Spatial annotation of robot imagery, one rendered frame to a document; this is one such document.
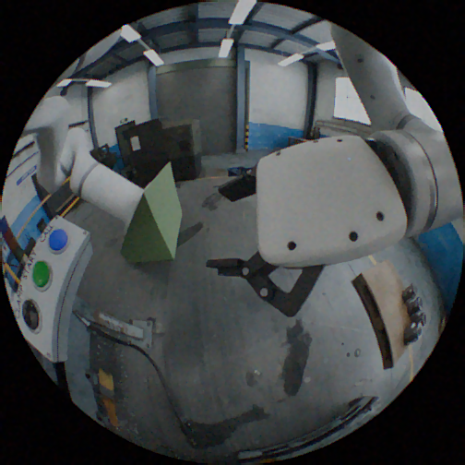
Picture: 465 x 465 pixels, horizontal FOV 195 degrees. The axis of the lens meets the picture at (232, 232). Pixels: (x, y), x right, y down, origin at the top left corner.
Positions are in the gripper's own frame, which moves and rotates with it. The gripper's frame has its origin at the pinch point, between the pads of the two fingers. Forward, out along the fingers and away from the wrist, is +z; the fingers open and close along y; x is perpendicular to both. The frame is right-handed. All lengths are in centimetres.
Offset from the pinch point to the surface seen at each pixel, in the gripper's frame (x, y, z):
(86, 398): -19, 48, 25
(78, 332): -16.3, 28.5, 33.8
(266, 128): 272, -618, 83
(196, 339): 9.2, 19.7, 14.0
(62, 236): -16.7, 5.6, 10.6
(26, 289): -20.4, 13.1, 8.3
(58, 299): -15.0, 12.1, 7.8
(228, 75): -15, -674, 77
